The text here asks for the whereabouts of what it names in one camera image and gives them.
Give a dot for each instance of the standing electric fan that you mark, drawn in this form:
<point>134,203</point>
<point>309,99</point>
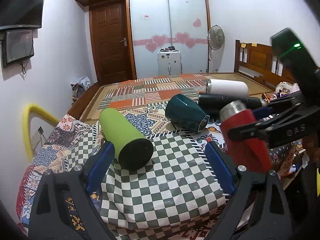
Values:
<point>216,44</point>

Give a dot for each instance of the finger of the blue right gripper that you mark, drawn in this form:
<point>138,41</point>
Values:
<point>262,112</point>

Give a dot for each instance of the wooden headboard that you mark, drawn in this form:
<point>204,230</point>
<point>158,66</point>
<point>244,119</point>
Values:
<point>257,62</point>

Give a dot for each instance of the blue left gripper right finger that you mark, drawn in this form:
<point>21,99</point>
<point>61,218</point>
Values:
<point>223,167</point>

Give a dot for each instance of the white suitcase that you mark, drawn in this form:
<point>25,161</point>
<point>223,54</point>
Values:
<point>169,62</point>

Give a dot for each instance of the white thermos bottle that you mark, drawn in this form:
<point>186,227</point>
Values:
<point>227,87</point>

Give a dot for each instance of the colourful patterned cloth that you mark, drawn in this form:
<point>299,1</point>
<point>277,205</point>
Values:
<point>174,196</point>

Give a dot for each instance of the dark teal faceted cup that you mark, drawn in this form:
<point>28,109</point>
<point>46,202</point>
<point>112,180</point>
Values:
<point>186,113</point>

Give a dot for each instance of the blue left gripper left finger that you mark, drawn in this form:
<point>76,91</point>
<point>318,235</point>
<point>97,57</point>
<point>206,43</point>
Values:
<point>97,165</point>

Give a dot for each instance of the black thermos bottle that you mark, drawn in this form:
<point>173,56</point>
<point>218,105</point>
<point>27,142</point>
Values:
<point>212,104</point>

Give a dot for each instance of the wall-mounted black television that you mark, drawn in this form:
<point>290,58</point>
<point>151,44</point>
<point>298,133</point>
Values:
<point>22,14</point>

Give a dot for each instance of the red thermos cup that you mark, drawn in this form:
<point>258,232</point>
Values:
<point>243,146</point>

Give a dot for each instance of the green tumbler cup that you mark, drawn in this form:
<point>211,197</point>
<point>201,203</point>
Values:
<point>132,149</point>

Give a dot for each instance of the small wall-mounted monitor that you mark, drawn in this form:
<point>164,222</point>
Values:
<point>18,45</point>

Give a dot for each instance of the brown wooden door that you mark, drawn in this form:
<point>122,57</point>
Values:
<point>109,42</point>

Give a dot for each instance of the striped patchwork bed mat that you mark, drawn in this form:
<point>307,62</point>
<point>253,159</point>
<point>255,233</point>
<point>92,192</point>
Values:
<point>142,92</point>

